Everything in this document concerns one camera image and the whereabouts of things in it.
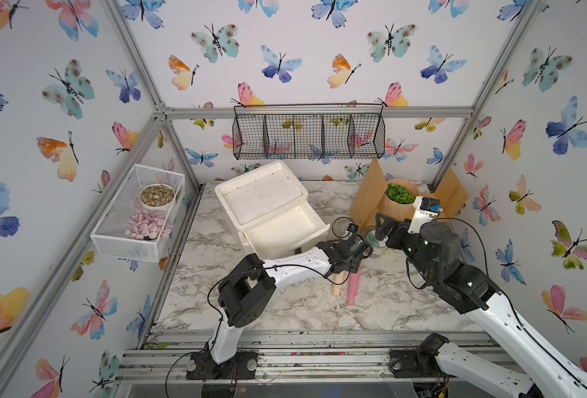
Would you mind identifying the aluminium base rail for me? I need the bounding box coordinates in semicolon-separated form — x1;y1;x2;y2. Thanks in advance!
115;329;486;397

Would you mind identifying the white top drawer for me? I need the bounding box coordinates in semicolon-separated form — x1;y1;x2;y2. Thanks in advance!
244;202;330;260

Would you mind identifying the white plastic drawer cabinet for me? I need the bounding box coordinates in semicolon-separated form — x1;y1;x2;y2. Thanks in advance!
215;160;310;255

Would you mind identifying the pink toy microphone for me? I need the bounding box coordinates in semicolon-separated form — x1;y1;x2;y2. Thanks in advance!
347;272;361;306

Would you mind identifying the white bowl of seeds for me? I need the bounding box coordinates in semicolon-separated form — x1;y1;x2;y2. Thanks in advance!
139;183;177;211

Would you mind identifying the pink flower petals pile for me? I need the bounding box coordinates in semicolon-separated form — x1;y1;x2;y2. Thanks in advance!
125;210;173;240

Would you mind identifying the white mesh wall basket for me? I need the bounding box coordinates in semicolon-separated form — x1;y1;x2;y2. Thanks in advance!
91;164;185;262

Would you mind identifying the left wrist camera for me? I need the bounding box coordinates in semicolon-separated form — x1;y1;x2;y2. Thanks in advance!
347;223;359;236

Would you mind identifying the wooden rolling pin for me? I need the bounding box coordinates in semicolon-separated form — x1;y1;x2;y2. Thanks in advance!
331;271;351;297

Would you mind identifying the wooden shelf stand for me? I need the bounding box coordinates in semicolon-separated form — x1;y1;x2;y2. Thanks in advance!
351;159;469;229

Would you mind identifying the black wire wall basket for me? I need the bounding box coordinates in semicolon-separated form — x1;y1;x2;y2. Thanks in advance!
232;103;386;164

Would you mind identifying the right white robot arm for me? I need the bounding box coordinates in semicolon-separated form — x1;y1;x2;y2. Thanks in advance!
376;214;587;397

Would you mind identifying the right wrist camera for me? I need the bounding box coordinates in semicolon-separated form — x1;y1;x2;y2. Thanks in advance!
408;197;442;234

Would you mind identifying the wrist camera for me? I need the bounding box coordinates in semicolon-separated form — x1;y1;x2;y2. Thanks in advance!
408;197;442;234
347;223;359;236

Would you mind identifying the green label round tin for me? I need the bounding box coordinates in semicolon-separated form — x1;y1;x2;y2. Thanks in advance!
366;230;387;259

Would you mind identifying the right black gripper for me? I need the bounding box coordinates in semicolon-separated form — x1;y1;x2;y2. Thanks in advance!
379;211;439;289

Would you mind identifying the peach pot green plant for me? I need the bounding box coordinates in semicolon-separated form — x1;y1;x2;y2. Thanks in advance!
381;179;420;221

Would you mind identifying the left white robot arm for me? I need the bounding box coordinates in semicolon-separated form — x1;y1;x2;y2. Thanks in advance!
186;233;372;381

